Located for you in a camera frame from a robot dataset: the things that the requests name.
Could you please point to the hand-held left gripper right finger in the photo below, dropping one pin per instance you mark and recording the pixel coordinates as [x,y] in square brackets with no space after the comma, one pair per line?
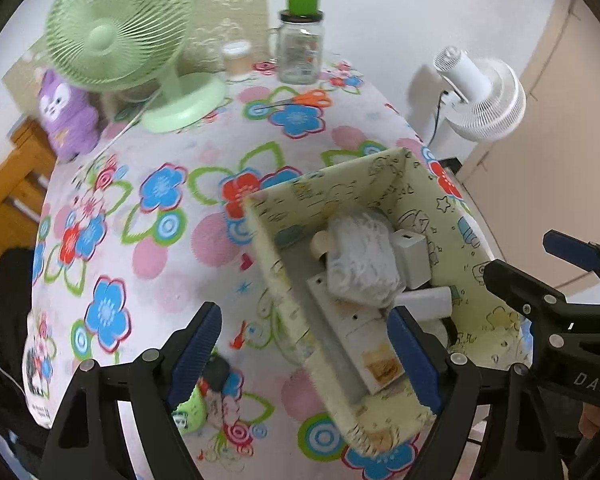
[412,360]

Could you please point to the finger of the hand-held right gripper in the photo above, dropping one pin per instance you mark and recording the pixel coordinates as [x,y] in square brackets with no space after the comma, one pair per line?
[567,247]
[515,287]

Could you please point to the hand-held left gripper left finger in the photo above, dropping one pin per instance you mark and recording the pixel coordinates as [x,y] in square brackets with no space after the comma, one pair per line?
[195,355]

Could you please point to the black car key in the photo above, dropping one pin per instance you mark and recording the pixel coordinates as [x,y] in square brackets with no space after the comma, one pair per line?
[217,372]

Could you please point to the small white charger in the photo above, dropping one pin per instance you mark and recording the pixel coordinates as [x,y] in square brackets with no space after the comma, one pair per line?
[425,301]

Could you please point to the large white charger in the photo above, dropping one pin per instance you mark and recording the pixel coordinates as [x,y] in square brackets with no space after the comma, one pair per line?
[415,257]

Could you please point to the clear plastic packet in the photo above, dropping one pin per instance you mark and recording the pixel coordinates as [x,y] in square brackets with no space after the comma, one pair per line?
[362,260]

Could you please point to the yellow printed fabric storage box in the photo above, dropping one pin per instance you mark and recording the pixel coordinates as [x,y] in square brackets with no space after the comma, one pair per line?
[280,270]

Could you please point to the cream round object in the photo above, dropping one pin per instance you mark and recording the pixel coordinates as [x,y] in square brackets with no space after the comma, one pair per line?
[322,246]

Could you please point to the person's right hand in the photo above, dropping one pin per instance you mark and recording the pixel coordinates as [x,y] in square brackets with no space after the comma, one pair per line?
[595,420]

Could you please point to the green round dish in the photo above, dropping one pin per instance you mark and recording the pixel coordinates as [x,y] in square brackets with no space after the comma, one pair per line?
[190,412]

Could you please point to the white flat box with bear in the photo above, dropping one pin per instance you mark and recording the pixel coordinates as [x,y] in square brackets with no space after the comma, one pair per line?
[355,340]

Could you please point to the floral tablecloth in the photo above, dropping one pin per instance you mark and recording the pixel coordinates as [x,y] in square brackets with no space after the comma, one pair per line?
[180,260]

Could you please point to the beige door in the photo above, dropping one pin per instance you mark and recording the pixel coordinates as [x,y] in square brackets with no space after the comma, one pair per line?
[575,125]

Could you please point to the white printed tote bag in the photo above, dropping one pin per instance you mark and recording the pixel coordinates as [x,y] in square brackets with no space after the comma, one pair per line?
[37,375]

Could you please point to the white clip fan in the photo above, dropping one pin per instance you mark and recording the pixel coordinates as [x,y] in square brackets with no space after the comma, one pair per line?
[485,95]

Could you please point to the black cloth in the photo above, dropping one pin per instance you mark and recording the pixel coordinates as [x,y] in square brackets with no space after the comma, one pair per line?
[5,310]

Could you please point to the wooden chair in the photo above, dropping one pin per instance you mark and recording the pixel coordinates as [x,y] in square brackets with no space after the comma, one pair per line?
[10,185]

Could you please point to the purple plush toy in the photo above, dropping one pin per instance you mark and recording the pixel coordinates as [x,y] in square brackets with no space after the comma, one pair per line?
[67,115]

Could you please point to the clear cotton swab container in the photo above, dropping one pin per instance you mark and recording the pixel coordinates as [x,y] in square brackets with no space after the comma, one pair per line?
[237,62]

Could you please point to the glass jar mug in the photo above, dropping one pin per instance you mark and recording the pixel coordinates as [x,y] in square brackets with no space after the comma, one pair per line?
[300,50]

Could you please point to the green desk fan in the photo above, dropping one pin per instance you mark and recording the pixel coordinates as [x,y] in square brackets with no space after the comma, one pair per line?
[110,35]

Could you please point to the green plastic cup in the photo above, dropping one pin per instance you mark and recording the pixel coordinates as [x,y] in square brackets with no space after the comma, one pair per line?
[304,1]

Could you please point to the beige printed wall cloth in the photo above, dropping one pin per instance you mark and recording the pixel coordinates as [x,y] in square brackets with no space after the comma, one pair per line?
[225,0]

